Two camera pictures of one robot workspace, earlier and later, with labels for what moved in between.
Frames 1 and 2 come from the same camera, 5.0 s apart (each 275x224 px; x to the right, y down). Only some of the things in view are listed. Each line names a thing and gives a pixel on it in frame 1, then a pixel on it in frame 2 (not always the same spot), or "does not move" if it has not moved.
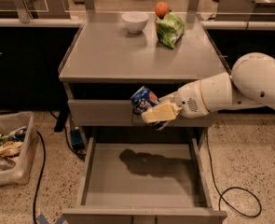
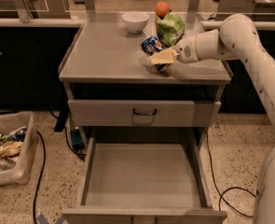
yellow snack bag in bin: x=9 y=148 does not move
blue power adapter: x=76 y=139 does not move
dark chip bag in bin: x=18 y=134 does not move
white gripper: x=188 y=97 → x=185 y=52
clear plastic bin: x=12 y=144 does not move
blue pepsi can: x=143 y=99 → x=151 y=46
